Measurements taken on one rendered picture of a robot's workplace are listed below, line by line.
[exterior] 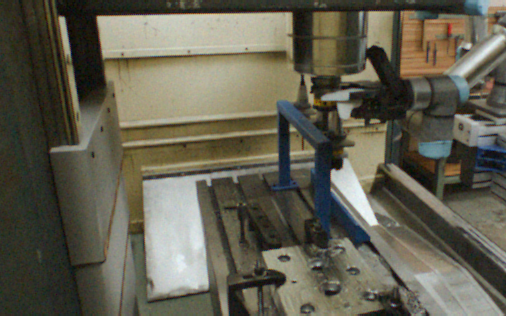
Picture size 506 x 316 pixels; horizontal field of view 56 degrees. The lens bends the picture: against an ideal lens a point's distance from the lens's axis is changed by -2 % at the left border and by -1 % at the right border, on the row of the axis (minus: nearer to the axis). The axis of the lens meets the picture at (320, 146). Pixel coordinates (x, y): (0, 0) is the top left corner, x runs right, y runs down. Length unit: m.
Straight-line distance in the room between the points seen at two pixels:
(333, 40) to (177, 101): 1.17
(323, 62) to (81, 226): 0.48
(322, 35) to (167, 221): 1.21
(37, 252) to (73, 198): 0.11
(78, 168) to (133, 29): 1.24
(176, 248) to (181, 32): 0.80
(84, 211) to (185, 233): 1.14
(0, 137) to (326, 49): 0.53
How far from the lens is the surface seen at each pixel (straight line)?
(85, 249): 0.78
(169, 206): 1.96
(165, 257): 1.82
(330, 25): 0.88
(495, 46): 1.30
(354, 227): 1.41
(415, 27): 3.96
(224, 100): 1.98
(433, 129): 1.11
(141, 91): 1.96
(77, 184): 0.73
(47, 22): 0.70
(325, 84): 0.95
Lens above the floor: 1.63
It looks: 20 degrees down
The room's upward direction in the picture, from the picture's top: straight up
